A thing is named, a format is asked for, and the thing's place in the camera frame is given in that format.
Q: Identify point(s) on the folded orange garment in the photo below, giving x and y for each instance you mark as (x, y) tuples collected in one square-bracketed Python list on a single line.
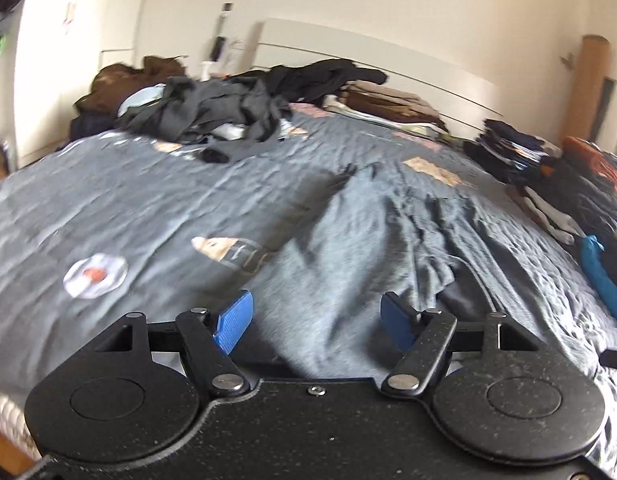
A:
[(593, 155)]

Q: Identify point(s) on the folded blue garment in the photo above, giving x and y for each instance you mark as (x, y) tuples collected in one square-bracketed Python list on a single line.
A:
[(601, 280)]

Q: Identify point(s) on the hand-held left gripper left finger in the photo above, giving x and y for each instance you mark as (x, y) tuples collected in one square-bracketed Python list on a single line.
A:
[(233, 320)]

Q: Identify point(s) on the light blue garment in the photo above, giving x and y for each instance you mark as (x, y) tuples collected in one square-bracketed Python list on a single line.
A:
[(141, 97)]

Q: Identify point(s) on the stack of folded brown clothes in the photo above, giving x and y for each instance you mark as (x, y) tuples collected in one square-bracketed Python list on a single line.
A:
[(388, 105)]

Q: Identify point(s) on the white wardrobe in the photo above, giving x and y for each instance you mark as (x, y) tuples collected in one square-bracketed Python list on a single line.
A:
[(63, 85)]

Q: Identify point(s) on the grey sweatpants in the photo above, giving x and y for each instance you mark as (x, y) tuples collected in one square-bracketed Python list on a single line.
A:
[(368, 270)]

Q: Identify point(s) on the black puffer jacket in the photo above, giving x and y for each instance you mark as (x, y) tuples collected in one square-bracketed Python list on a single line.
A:
[(93, 125)]

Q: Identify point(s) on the black hanging brush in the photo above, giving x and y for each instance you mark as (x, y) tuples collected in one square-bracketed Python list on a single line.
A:
[(218, 49)]

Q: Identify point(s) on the heap of black clothes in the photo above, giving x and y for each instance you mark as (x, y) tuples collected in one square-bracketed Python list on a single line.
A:
[(318, 77)]

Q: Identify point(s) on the stack of folded black clothes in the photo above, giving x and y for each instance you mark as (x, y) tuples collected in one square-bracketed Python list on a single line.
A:
[(578, 195)]

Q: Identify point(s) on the stack of folded navy clothes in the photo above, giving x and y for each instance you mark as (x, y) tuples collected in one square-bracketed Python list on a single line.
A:
[(503, 145)]

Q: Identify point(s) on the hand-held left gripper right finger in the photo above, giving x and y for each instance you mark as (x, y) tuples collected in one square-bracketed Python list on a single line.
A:
[(398, 317)]

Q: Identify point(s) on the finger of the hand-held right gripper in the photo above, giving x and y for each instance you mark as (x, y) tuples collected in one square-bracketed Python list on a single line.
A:
[(616, 360)]

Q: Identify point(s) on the pile of dark grey clothes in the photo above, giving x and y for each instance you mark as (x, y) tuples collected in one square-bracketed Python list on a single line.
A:
[(203, 110)]

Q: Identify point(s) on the white mattress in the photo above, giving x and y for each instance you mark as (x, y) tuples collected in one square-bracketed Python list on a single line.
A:
[(8, 415)]

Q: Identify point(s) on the wooden wall hook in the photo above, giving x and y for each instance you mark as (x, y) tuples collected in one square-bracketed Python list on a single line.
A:
[(567, 60)]

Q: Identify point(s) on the white headboard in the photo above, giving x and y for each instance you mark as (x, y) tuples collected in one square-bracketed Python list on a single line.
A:
[(388, 55)]

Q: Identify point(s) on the brown jacket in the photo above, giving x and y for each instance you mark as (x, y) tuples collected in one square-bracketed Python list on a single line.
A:
[(113, 80)]

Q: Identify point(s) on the grey quilted printed bedspread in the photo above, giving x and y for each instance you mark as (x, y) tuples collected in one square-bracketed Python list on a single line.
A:
[(138, 200)]

